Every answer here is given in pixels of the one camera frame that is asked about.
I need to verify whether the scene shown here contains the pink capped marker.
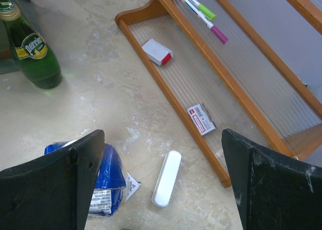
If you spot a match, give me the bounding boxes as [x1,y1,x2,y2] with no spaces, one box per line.
[181,0,228,44]

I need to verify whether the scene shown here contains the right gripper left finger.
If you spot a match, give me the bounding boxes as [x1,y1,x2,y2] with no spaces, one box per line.
[1,130,105,229]

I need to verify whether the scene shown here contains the blue juice carton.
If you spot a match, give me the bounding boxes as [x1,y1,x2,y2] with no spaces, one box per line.
[44,139,141,218]

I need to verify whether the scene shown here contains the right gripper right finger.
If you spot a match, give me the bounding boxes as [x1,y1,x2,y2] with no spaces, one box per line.
[221,129,321,229]

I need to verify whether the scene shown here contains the green capped marker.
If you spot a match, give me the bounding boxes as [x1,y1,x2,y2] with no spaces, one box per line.
[189,0,216,20]

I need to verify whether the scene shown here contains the green Perrier glass bottle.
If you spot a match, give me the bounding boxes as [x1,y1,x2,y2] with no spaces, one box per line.
[1,0,62,89]

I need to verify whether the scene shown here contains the red white small packet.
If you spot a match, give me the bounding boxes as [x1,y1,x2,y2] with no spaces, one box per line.
[187,104,216,136]

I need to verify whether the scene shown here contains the white red eraser box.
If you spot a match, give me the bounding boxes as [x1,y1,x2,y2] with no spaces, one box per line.
[141,39,174,66]

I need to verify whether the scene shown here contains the green canvas bag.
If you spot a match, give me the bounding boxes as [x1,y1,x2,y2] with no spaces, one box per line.
[1,0,31,74]

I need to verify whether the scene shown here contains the orange wooden shelf rack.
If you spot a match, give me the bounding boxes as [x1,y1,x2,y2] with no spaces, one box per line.
[115,0,321,187]

